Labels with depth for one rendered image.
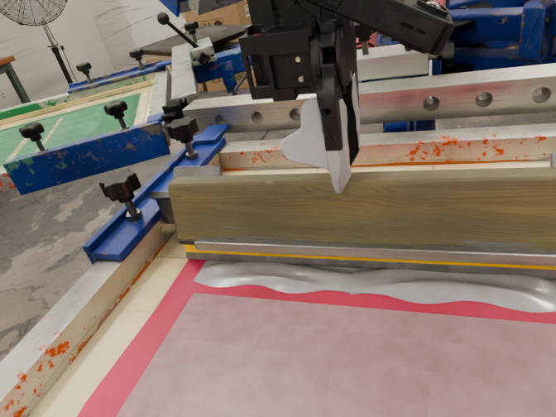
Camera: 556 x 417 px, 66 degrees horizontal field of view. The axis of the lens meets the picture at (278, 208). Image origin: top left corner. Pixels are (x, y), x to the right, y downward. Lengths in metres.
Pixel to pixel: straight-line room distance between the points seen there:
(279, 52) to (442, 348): 0.27
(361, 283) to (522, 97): 0.36
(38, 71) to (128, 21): 1.20
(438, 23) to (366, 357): 0.27
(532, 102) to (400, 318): 0.38
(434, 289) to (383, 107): 0.33
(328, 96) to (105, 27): 5.61
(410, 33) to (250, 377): 0.30
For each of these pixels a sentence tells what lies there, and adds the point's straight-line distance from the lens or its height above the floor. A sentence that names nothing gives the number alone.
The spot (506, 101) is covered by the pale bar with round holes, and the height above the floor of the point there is 1.01.
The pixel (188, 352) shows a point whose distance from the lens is 0.43.
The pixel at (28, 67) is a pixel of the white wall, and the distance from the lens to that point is 5.16.
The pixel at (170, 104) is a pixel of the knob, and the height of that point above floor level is 1.05.
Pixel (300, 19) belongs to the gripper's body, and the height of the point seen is 1.20.
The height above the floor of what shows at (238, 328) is 0.96.
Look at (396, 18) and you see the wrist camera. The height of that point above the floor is 1.19.
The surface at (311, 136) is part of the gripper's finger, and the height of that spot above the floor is 1.11.
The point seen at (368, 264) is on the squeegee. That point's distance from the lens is 0.45.
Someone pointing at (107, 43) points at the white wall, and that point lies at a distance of 5.98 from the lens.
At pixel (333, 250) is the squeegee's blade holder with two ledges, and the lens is 0.42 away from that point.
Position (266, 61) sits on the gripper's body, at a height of 1.18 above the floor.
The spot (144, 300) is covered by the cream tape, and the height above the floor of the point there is 0.96.
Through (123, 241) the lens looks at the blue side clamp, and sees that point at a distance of 0.53.
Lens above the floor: 1.26
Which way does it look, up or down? 32 degrees down
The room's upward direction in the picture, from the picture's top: 14 degrees counter-clockwise
